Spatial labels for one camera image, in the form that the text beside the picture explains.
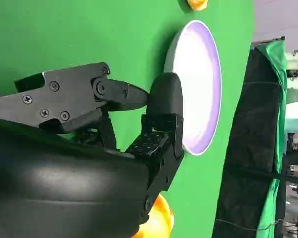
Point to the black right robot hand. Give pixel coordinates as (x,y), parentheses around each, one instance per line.
(64,186)

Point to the orange white toy bread roll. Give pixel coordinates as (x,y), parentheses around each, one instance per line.
(197,3)
(160,218)

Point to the green table cloth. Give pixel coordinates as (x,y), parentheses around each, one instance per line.
(64,29)

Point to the lilac plate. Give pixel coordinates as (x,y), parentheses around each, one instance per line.
(198,86)

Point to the black backdrop curtain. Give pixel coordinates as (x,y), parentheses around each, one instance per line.
(250,124)

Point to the green backdrop sheet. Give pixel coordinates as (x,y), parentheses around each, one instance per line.
(275,74)

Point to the teal white box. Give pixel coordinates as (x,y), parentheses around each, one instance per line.
(294,119)

